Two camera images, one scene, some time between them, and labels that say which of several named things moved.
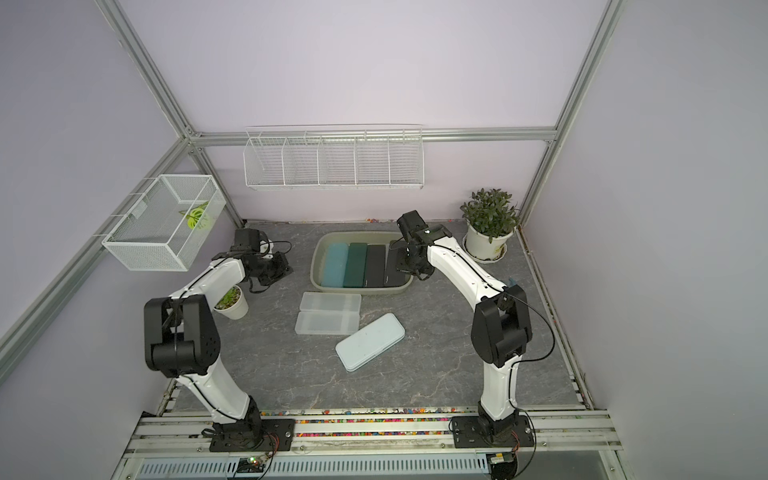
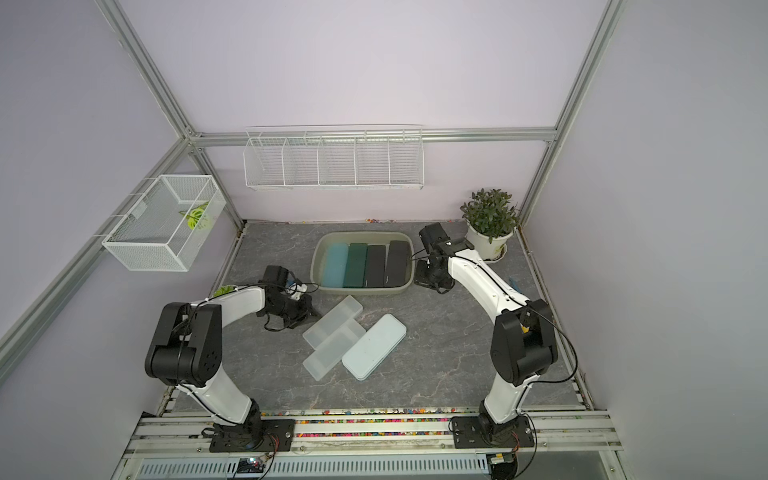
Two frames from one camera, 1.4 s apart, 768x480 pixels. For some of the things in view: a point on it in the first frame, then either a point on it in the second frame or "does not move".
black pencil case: (393, 277) does not move
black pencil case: (375, 274) does not move
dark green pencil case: (355, 265) does not move
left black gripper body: (271, 270) → (294, 311)
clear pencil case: (329, 318) → (330, 353)
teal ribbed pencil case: (335, 265) does not move
